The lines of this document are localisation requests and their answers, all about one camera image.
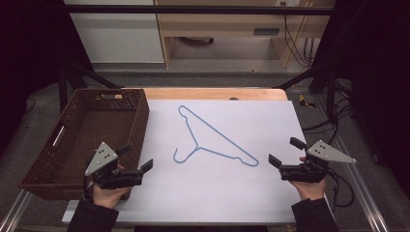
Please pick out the wooden table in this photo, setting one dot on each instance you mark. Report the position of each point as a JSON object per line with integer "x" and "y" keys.
{"x": 199, "y": 93}

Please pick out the light wooden desk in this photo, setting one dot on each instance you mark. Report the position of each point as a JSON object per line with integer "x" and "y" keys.
{"x": 222, "y": 25}

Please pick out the person's left hand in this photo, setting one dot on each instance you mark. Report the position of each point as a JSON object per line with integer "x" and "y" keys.
{"x": 108, "y": 195}

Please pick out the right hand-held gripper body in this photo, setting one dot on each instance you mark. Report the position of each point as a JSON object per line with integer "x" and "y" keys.
{"x": 325, "y": 152}

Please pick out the brown woven plastic basket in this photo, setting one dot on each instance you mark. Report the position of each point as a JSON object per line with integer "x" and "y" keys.
{"x": 96, "y": 129}

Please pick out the black frame strut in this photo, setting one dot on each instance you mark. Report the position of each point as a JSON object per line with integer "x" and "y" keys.
{"x": 87, "y": 75}
{"x": 322, "y": 77}

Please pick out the dark curtain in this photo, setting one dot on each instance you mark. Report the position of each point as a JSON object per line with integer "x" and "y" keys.
{"x": 29, "y": 58}
{"x": 377, "y": 80}

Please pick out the white table sheet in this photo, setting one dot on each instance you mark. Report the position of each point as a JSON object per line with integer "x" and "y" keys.
{"x": 219, "y": 187}

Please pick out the aluminium rail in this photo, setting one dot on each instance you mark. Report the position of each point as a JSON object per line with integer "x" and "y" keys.
{"x": 361, "y": 180}
{"x": 14, "y": 212}

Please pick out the yellow and black tool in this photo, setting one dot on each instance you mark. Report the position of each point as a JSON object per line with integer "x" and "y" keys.
{"x": 304, "y": 101}

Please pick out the white cabinet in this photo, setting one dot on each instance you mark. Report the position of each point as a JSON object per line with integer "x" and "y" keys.
{"x": 119, "y": 35}

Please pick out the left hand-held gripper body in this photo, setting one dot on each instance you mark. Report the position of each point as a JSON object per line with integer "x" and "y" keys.
{"x": 102, "y": 158}

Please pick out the person's right hand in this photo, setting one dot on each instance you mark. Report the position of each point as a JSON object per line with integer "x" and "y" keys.
{"x": 311, "y": 190}

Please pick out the black horizontal frame bar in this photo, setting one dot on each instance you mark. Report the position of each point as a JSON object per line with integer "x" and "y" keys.
{"x": 193, "y": 9}

